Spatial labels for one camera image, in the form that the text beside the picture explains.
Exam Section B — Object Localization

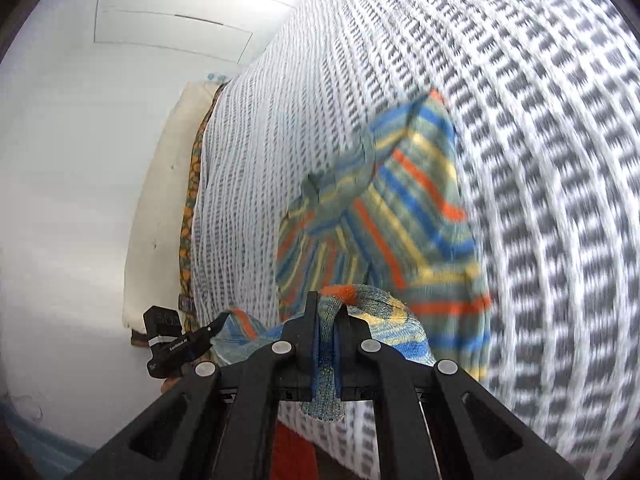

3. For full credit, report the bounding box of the white wardrobe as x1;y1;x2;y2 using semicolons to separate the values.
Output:
94;0;333;67

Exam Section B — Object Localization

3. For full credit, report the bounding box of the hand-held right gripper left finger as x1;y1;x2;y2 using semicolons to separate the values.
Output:
65;291;321;480

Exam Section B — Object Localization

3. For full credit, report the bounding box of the cream mattress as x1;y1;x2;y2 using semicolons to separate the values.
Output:
122;80;231;333

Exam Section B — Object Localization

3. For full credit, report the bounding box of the orange patterned bedsheet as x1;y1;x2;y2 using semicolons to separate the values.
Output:
177;82;229;311

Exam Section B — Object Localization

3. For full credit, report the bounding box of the striped knitted sweater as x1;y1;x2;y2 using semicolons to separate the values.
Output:
210;89;493;423

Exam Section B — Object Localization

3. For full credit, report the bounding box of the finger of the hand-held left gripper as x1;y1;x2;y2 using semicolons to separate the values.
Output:
201;311;232;347

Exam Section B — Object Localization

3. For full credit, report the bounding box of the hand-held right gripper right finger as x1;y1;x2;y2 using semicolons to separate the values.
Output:
334;305;586;480

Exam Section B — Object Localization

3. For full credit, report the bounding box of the white grey checked blanket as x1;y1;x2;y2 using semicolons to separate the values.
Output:
192;0;640;480

